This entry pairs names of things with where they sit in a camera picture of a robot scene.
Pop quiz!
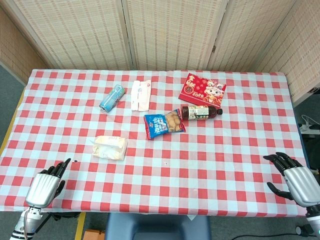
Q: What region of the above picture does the tissue pack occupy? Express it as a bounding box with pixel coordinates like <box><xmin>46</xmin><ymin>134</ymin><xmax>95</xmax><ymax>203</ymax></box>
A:
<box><xmin>89</xmin><ymin>135</ymin><xmax>129</xmax><ymax>161</ymax></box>

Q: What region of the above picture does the black cable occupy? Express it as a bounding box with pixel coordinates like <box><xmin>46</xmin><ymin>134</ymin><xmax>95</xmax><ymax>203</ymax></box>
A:
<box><xmin>229</xmin><ymin>233</ymin><xmax>298</xmax><ymax>240</ymax></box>

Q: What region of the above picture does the teal drink can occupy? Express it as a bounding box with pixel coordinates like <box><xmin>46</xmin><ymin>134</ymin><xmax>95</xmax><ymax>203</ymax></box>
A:
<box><xmin>99</xmin><ymin>84</ymin><xmax>126</xmax><ymax>113</ymax></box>

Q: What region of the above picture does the woven folding screen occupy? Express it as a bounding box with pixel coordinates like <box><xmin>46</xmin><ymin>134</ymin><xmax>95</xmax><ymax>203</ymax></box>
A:
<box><xmin>0</xmin><ymin>0</ymin><xmax>320</xmax><ymax>104</ymax></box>

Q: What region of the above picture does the white pink paper packet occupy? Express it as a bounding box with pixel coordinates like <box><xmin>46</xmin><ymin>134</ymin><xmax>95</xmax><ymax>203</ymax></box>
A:
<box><xmin>130</xmin><ymin>79</ymin><xmax>152</xmax><ymax>112</ymax></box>

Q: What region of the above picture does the blue chair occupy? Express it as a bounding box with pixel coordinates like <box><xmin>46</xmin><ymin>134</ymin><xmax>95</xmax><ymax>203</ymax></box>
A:
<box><xmin>104</xmin><ymin>212</ymin><xmax>211</xmax><ymax>240</ymax></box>

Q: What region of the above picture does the orange box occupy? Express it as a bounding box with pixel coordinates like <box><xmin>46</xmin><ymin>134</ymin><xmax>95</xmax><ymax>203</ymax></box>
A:
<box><xmin>83</xmin><ymin>229</ymin><xmax>106</xmax><ymax>240</ymax></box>

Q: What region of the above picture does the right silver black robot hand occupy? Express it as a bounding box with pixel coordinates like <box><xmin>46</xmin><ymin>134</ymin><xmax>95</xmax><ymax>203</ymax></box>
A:
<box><xmin>263</xmin><ymin>152</ymin><xmax>320</xmax><ymax>208</ymax></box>

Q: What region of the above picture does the blue snack bag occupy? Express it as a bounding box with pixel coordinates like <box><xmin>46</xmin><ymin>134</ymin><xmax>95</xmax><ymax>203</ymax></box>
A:
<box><xmin>143</xmin><ymin>108</ymin><xmax>187</xmax><ymax>141</ymax></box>

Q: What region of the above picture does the white power strip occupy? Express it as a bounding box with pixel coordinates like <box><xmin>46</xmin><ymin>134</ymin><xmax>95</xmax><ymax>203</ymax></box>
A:
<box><xmin>299</xmin><ymin>123</ymin><xmax>320</xmax><ymax>134</ymax></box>

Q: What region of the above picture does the red white checkered tablecloth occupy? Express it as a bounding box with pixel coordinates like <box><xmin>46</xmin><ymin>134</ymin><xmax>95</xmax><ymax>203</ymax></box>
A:
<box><xmin>0</xmin><ymin>69</ymin><xmax>312</xmax><ymax>218</ymax></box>

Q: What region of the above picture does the red desk calendar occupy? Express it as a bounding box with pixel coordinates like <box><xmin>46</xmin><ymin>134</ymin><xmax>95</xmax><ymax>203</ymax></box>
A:
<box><xmin>178</xmin><ymin>72</ymin><xmax>227</xmax><ymax>107</ymax></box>

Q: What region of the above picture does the dark tea bottle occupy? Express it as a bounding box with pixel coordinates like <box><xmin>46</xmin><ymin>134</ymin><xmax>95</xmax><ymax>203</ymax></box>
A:
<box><xmin>180</xmin><ymin>104</ymin><xmax>223</xmax><ymax>121</ymax></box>

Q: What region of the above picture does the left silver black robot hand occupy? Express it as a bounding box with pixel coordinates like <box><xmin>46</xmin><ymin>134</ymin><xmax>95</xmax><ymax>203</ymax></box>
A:
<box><xmin>25</xmin><ymin>158</ymin><xmax>72</xmax><ymax>209</ymax></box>

